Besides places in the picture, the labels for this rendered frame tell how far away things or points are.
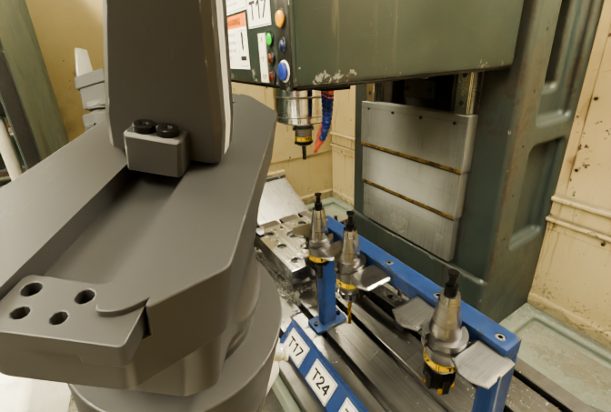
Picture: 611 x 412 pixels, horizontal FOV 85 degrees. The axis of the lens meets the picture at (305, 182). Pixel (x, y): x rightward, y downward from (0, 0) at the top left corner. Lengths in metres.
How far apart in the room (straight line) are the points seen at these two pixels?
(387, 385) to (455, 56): 0.75
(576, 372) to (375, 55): 1.26
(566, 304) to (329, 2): 1.39
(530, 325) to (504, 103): 0.92
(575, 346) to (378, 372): 0.91
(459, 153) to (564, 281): 0.69
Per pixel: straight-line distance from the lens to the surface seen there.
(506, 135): 1.10
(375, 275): 0.66
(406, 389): 0.90
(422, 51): 0.76
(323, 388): 0.84
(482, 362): 0.56
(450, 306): 0.52
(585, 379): 1.55
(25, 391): 0.47
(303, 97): 0.88
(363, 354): 0.95
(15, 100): 1.06
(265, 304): 0.16
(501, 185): 1.14
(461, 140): 1.12
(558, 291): 1.62
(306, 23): 0.58
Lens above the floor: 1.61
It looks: 22 degrees down
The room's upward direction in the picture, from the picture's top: 3 degrees counter-clockwise
